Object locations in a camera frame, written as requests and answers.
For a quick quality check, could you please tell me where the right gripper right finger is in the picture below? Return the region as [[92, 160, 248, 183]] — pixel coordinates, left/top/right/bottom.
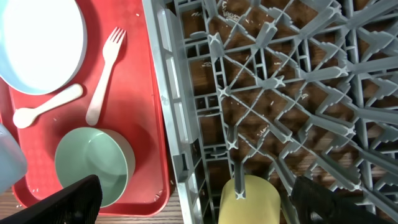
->
[[290, 176, 390, 224]]

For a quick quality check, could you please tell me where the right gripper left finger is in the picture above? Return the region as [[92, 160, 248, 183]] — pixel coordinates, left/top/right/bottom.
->
[[1, 175, 103, 224]]

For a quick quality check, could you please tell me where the mint green bowl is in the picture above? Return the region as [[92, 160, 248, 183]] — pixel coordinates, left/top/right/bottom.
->
[[55, 127, 136, 208]]

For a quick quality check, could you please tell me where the yellow plastic cup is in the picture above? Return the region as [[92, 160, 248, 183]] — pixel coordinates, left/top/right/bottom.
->
[[218, 175, 280, 224]]

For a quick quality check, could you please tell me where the light blue bowl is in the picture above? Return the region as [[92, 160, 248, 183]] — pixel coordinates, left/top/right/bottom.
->
[[0, 124, 27, 194]]

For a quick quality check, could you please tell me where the cream plastic spoon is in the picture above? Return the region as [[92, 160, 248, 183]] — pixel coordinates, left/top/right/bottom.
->
[[12, 83, 83, 129]]

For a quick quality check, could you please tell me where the pink plastic fork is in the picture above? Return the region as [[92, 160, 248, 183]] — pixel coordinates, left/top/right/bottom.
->
[[85, 27, 126, 126]]

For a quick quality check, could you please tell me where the light blue plate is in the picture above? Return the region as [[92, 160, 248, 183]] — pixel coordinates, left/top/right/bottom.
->
[[1, 0, 87, 95]]

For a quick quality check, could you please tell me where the grey dishwasher rack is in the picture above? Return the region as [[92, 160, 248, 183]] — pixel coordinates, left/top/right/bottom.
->
[[143, 0, 397, 223]]

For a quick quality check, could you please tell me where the red serving tray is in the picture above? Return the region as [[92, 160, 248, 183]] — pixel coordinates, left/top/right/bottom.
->
[[1, 0, 170, 217]]

